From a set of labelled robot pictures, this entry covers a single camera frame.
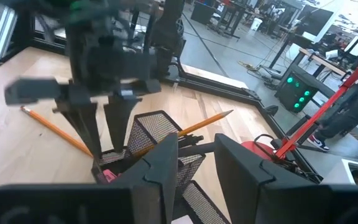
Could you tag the pink eraser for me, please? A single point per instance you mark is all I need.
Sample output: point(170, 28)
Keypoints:
point(109, 175)

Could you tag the black mesh desk organizer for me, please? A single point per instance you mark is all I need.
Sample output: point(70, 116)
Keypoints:
point(157, 124)

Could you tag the silver aluminium bracket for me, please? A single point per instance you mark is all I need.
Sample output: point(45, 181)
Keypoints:
point(2, 34)

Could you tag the white bucket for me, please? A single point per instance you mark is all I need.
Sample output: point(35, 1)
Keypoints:
point(256, 24)

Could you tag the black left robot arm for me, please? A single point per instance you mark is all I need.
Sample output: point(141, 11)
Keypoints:
point(120, 18)

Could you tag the person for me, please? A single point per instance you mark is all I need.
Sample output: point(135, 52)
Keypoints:
point(353, 109)

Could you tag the black computer with green lights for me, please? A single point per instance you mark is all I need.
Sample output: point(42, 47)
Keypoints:
point(295, 91)

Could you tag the yellow pencil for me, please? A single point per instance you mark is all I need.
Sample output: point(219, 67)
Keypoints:
point(204, 123)
point(54, 130)

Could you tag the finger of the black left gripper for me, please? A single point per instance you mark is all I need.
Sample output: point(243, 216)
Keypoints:
point(84, 130)
point(118, 124)

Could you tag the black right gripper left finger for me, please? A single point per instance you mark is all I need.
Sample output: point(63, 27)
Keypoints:
point(154, 180)

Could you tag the white hexagonal planter pot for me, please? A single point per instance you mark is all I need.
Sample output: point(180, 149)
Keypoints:
point(337, 174)

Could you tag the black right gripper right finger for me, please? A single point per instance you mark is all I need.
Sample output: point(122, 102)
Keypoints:
point(238, 177)

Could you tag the wooden workbench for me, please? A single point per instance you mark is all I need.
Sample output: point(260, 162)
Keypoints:
point(319, 60)

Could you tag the pink sticky note pad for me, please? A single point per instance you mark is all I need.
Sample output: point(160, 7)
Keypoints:
point(182, 220)

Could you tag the red desk lamp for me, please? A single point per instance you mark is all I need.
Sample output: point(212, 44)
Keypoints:
point(315, 115)

